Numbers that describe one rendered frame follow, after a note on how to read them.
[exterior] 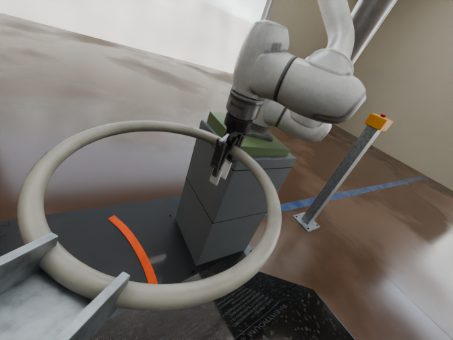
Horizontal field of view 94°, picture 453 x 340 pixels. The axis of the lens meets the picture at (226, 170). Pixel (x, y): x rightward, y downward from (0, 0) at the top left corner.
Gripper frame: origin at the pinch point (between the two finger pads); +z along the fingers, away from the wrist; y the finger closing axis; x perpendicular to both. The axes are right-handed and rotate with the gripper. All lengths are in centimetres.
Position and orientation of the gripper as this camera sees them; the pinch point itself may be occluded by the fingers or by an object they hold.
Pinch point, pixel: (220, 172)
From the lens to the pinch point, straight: 68.2
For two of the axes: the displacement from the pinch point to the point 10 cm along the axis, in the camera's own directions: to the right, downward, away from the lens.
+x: 7.9, 5.2, -3.2
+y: -5.4, 3.5, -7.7
